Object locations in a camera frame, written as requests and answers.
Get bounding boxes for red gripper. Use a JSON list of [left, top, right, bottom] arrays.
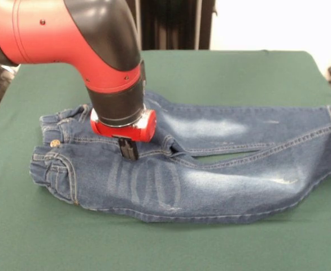
[[90, 107, 158, 161]]

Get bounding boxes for blue denim jeans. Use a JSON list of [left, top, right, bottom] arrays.
[[29, 90, 331, 225]]

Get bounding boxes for dark green table cloth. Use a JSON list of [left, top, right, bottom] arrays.
[[0, 50, 331, 271]]

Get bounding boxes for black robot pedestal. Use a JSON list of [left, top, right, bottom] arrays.
[[133, 0, 219, 51]]

